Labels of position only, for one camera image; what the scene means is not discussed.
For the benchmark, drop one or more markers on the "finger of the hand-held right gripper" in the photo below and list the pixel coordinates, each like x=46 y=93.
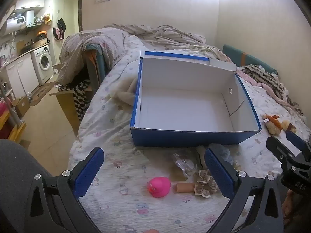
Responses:
x=296 y=140
x=277 y=146

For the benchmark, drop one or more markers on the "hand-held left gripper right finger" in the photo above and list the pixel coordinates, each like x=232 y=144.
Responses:
x=218 y=174

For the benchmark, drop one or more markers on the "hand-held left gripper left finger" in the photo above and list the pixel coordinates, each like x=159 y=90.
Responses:
x=88 y=172

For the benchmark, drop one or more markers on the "beige lace scrunchie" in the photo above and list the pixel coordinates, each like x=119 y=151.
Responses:
x=205 y=183

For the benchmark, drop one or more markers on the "fluffy light blue scrunchie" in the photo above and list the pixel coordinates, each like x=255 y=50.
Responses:
x=222 y=151

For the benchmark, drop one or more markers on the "clear plastic bag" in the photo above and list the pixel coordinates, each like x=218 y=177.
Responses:
x=184 y=165

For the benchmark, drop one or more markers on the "blue cardboard box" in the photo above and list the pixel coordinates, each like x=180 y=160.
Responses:
x=182 y=109

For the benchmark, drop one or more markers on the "person's right hand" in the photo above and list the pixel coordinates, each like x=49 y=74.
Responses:
x=289 y=205

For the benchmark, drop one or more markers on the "small brown white plush toy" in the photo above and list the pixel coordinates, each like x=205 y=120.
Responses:
x=275 y=125

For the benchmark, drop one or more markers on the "small brown tube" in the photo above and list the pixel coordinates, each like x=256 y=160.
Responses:
x=185 y=187

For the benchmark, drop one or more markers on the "printed white quilt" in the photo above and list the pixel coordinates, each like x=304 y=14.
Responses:
x=114 y=138

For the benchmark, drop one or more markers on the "pink rubber duck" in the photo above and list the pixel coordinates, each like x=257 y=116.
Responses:
x=159 y=187

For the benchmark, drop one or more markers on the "striped knit blanket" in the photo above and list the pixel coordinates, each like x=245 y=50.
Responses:
x=267 y=77

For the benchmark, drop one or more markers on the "wooden side table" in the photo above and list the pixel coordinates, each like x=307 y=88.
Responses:
x=65 y=104

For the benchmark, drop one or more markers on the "black white striped cloth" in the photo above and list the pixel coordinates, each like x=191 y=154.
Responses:
x=81 y=97

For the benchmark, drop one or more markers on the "pink cloth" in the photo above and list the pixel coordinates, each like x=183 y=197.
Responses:
x=246 y=77

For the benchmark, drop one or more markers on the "small pink object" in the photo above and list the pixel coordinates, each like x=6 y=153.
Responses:
x=151 y=231

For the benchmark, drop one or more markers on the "cream plush toy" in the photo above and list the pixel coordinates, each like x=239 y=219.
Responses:
x=126 y=93

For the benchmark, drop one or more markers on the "wooden chair with red cushion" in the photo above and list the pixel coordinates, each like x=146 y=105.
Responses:
x=13 y=126

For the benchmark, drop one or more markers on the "patterned doormat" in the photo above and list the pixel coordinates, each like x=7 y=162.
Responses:
x=42 y=93

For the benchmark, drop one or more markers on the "small cardboard box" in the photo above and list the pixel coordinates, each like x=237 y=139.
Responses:
x=21 y=105

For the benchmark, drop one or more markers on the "teal orange cushion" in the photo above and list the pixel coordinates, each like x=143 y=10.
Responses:
x=97 y=58
x=245 y=57

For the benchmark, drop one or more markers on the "white kitchen cabinet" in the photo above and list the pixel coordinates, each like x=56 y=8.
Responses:
x=21 y=75

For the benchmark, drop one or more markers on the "white washing machine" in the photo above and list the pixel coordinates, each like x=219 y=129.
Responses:
x=43 y=62

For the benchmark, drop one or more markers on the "hanging dark clothes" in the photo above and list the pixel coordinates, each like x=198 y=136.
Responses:
x=59 y=29

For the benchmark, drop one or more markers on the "beige patterned duvet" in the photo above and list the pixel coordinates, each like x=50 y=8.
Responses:
x=158 y=32

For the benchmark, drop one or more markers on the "white water heater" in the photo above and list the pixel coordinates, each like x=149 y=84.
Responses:
x=30 y=18

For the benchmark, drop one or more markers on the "white wall cabinet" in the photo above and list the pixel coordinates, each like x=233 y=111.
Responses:
x=29 y=2

